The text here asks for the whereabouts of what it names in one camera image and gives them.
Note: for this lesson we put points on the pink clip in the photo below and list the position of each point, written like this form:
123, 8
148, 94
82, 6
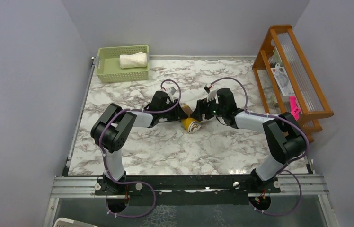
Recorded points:
295, 110

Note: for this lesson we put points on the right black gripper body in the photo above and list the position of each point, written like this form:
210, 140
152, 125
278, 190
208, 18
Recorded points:
211, 109

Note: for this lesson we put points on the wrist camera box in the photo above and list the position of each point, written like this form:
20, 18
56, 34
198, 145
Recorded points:
170, 92
211, 93

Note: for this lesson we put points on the white towel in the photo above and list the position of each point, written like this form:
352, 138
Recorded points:
136, 60

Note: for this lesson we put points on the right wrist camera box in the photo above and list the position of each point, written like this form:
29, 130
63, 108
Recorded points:
211, 93

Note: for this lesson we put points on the white paper package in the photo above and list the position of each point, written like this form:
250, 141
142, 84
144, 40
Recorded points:
282, 80

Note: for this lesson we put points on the aluminium frame rail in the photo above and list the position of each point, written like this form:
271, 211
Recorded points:
83, 187

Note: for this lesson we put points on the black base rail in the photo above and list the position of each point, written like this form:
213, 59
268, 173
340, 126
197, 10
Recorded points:
181, 190

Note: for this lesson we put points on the yellow bear towel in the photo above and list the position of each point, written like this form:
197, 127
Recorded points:
190, 124

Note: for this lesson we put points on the white tray corner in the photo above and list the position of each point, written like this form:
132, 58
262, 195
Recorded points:
65, 222

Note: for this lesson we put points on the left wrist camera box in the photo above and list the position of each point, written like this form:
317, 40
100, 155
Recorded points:
170, 92

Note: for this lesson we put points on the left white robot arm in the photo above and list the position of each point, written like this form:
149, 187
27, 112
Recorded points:
111, 130

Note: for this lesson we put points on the green plastic basket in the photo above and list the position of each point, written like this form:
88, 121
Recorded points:
108, 69

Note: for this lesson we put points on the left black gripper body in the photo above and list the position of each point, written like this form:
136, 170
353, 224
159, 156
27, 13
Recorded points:
171, 115

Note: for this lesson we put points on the wooden rack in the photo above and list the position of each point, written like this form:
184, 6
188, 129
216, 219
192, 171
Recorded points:
280, 45

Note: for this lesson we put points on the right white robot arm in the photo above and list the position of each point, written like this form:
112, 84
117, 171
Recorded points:
285, 139

